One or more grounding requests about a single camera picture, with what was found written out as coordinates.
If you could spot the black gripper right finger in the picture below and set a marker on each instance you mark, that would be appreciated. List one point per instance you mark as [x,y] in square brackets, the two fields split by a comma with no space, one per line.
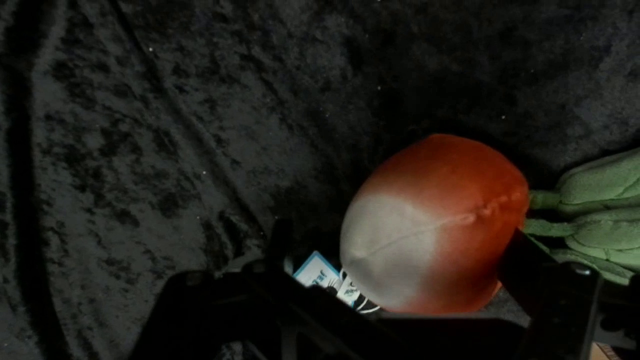
[566,313]

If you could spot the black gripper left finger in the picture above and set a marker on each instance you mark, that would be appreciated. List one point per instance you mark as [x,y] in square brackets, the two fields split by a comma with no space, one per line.
[221,313]

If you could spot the red white turnip plushie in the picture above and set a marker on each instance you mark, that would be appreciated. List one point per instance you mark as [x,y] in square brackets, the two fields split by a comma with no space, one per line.
[432,221]

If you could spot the black velvet table cloth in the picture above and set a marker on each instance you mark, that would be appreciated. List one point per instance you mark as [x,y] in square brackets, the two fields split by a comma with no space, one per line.
[167,133]

